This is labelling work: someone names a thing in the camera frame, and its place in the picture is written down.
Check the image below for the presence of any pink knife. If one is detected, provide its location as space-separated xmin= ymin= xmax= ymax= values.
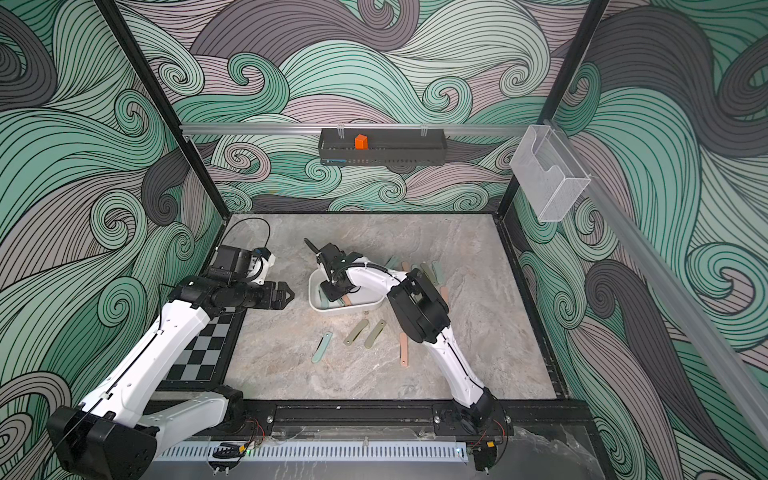
xmin=399 ymin=333 xmax=409 ymax=368

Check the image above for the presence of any clear plastic wall bin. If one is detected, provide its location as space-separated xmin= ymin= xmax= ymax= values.
xmin=510 ymin=124 xmax=591 ymax=223

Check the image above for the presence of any black wall shelf tray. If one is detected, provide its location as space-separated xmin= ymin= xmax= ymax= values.
xmin=318 ymin=128 xmax=448 ymax=170

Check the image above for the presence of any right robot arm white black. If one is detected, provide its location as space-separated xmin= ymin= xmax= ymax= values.
xmin=316 ymin=252 xmax=495 ymax=434

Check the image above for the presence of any mint knife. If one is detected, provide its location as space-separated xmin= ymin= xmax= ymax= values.
xmin=311 ymin=332 xmax=333 ymax=364
xmin=432 ymin=261 xmax=446 ymax=285

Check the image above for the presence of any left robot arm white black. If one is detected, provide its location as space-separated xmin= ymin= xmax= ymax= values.
xmin=46 ymin=276 xmax=295 ymax=479

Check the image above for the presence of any aluminium rail right wall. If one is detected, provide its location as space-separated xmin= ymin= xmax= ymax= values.
xmin=585 ymin=177 xmax=767 ymax=445

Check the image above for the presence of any white storage box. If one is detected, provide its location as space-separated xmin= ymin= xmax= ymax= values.
xmin=308 ymin=268 xmax=385 ymax=315

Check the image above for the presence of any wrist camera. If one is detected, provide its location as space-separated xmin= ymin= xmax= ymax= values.
xmin=304 ymin=238 xmax=362 ymax=283
xmin=206 ymin=245 xmax=276 ymax=285

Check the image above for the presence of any checkerboard mat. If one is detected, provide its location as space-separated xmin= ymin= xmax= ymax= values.
xmin=158 ymin=311 xmax=245 ymax=391

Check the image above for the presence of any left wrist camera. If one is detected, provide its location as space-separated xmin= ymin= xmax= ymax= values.
xmin=206 ymin=245 xmax=276 ymax=285

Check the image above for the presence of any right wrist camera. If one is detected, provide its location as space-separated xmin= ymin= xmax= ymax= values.
xmin=304 ymin=238 xmax=362 ymax=283

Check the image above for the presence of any white slotted cable duct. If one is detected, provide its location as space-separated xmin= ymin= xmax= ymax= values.
xmin=156 ymin=440 xmax=469 ymax=466

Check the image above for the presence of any orange cube on shelf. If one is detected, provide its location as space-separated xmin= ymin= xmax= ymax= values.
xmin=354 ymin=134 xmax=369 ymax=150

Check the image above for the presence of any aluminium rail wall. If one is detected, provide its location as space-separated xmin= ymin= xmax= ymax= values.
xmin=179 ymin=122 xmax=529 ymax=138
xmin=585 ymin=177 xmax=767 ymax=445

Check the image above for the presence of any aluminium rail back wall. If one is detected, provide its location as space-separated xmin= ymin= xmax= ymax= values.
xmin=179 ymin=122 xmax=529 ymax=138

